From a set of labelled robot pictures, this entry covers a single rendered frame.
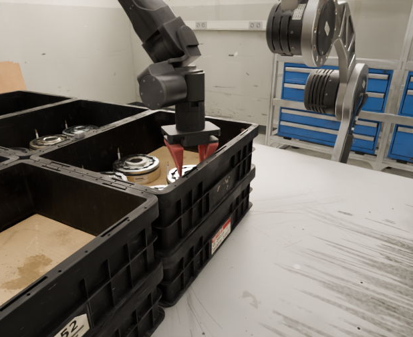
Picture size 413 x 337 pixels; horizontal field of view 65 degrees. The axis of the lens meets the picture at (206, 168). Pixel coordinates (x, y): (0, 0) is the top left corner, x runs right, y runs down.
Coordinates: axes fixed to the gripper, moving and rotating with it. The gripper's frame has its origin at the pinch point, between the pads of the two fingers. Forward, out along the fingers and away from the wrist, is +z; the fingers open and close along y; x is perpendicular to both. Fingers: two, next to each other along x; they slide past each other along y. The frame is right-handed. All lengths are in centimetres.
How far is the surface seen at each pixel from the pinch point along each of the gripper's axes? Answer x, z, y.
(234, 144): -3.2, -5.7, 8.1
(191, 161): 13.8, 3.8, 4.8
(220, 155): -7.5, -5.5, 3.0
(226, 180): -3.9, 1.5, 6.2
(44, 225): -3.3, 4.3, -28.0
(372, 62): 100, -8, 156
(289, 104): 143, 25, 128
